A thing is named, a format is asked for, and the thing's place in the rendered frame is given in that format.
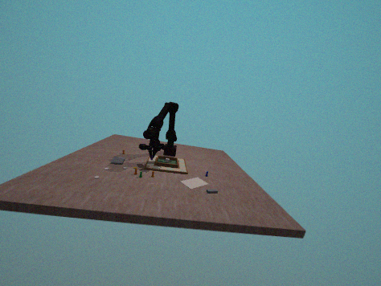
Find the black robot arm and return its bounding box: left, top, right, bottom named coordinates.
left=143, top=102, right=178, bottom=151

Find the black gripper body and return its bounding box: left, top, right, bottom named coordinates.
left=139, top=138, right=167, bottom=150

